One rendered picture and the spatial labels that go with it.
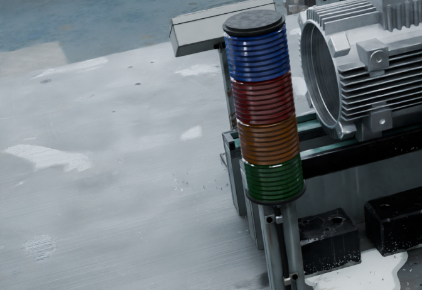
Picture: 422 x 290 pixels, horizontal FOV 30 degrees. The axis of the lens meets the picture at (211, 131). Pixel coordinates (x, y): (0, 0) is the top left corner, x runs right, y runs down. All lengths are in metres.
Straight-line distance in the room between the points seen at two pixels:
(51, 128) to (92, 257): 0.52
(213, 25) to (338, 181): 0.33
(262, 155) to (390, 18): 0.38
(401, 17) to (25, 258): 0.66
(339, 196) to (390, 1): 0.28
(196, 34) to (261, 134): 0.51
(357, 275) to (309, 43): 0.35
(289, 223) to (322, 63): 0.42
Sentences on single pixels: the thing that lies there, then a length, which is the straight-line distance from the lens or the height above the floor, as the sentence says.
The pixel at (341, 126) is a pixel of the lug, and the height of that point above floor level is 0.96.
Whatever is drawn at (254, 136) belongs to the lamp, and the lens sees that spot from 0.77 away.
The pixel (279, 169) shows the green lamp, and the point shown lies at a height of 1.07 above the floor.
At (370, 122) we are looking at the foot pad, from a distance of 1.09.
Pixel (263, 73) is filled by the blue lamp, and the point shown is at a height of 1.17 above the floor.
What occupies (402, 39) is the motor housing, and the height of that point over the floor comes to 1.06.
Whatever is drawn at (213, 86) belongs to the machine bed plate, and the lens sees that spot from 1.71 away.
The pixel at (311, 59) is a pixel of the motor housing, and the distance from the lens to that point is 1.21.
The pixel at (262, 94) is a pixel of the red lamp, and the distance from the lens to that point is 0.75.
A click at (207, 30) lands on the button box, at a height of 1.06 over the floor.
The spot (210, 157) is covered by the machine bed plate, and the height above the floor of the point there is 0.80.
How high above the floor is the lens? 1.45
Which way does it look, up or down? 26 degrees down
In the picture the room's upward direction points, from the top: 9 degrees counter-clockwise
